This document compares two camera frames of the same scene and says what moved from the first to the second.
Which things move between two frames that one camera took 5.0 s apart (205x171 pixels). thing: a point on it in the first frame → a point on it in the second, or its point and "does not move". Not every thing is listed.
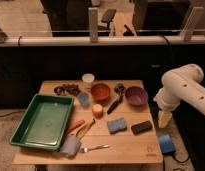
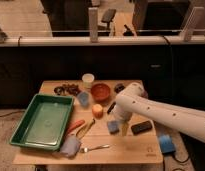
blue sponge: (116, 125) does not move
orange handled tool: (74, 125) does not move
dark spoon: (119, 89) does not move
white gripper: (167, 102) → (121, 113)
